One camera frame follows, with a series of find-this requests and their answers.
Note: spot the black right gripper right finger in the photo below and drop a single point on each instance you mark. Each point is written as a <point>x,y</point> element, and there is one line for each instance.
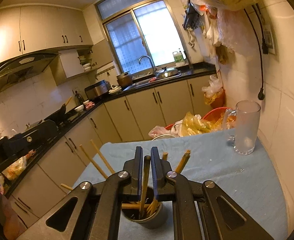
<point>170,186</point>

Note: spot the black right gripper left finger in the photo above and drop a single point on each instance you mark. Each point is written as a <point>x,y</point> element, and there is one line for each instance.
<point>123,186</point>

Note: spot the wooden chopstick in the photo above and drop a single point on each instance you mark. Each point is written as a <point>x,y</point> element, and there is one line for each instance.
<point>94,163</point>
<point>134,206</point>
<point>183,161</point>
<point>146,168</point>
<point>102,157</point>
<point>165,155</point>
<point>66,187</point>

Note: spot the beige lower kitchen cabinets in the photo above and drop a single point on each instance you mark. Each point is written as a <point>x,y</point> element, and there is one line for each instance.
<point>125,119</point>

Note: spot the beige kitchen cabinets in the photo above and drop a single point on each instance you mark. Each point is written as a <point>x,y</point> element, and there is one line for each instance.
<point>39,28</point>
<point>125,119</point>

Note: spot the beige upper kitchen cabinets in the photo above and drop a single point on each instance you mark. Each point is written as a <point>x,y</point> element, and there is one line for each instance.
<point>39,28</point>

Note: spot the kitchen window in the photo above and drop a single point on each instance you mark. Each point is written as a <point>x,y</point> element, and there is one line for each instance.
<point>142,33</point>

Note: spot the plastic bags on counter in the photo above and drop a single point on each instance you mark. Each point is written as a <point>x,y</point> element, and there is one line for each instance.
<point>14,170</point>

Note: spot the wooden chopstick in cup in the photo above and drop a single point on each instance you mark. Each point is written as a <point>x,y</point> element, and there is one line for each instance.
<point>183,161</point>
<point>165,155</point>
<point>66,187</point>
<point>102,157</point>
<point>94,163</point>

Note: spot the dark green utensil holder cup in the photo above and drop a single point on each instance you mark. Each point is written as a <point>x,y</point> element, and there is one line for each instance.
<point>154,221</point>

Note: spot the yellow plastic bag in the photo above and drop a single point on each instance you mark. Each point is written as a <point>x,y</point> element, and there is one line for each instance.
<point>194,125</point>

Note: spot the black wok pan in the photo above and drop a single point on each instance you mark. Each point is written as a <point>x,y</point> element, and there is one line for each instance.
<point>58,116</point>

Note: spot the red plastic basket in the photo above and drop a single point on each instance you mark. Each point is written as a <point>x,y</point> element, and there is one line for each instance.
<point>219,108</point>

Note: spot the light blue table cloth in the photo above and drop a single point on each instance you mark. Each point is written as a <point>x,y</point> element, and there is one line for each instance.
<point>250,180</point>

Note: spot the black range hood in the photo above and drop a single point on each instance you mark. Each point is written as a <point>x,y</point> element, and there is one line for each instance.
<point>24,67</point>

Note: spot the steel rice cooker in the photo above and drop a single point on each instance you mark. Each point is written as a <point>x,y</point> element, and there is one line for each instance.
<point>97,90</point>

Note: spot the brown clay pot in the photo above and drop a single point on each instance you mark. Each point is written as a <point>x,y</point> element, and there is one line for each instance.
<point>124,80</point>

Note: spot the clear glass mug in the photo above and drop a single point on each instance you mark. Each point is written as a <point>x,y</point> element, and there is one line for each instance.
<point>244,134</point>

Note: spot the steel pot lid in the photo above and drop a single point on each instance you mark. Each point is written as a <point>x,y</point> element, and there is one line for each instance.
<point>167,72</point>

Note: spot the green detergent bottle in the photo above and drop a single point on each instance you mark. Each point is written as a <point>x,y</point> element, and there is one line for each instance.
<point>179,58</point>

